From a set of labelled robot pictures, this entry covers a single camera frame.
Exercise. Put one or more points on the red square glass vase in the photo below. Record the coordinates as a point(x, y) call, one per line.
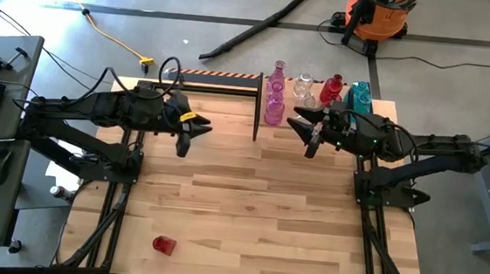
point(164, 245)

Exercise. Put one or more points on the black ramp hazard striped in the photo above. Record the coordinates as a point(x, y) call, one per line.
point(210, 78)

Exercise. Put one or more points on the grey computer desk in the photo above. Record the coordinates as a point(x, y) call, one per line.
point(11, 105)

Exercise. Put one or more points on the white paper sheet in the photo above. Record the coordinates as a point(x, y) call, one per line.
point(60, 175)

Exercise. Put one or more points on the clear ribbed cylinder glass vase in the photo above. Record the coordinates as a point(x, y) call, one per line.
point(303, 84)

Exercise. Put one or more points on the wooden shelf black metal frame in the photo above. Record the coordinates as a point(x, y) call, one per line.
point(289, 127)

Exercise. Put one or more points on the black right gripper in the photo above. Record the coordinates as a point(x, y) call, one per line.
point(341, 133)

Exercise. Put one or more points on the pink tall swirl glass vase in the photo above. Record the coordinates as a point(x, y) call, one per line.
point(279, 72)

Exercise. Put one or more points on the brown bottle white cap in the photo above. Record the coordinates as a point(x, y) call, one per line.
point(61, 192)

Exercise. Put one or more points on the black round desk foot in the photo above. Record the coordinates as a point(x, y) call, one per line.
point(14, 246)

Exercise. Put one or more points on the orange black shop vacuum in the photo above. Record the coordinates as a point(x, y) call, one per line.
point(385, 19)

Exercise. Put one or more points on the black aluminium table frame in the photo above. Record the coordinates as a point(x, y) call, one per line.
point(205, 89)

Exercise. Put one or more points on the pink ribbed glass bottle vase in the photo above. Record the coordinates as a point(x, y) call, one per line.
point(274, 112)

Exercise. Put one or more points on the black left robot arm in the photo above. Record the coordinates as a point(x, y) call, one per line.
point(98, 103)

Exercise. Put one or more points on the teal square cut-glass vase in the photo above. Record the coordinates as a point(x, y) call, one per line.
point(363, 104)

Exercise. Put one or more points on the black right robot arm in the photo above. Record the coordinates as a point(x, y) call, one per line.
point(445, 148)

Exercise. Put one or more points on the black vacuum wand tube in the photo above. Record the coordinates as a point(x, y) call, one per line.
point(355, 19)

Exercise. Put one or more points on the red ribbed glass bottle vase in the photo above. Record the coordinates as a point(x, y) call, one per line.
point(331, 86)

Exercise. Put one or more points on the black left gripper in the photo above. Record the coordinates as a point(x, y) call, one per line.
point(172, 114)

